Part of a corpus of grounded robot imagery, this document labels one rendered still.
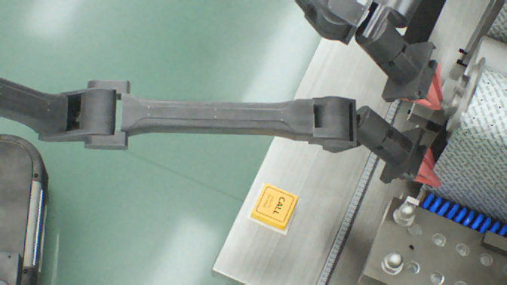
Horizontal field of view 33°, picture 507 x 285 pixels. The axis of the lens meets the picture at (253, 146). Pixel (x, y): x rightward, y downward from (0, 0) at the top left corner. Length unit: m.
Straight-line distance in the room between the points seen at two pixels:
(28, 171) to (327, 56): 0.99
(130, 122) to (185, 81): 1.46
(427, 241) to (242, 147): 1.27
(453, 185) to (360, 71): 0.40
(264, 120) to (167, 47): 1.54
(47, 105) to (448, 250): 0.73
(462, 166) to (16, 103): 0.73
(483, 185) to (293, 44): 1.53
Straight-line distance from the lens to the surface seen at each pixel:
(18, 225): 2.38
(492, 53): 1.49
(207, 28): 2.93
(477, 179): 1.48
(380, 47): 1.27
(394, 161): 1.47
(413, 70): 1.32
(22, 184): 2.42
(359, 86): 1.79
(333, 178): 1.68
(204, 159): 2.68
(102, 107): 1.37
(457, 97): 1.37
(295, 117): 1.37
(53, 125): 1.38
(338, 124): 1.38
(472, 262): 1.54
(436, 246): 1.53
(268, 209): 1.62
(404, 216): 1.50
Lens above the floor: 2.41
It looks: 63 degrees down
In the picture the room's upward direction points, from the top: 9 degrees clockwise
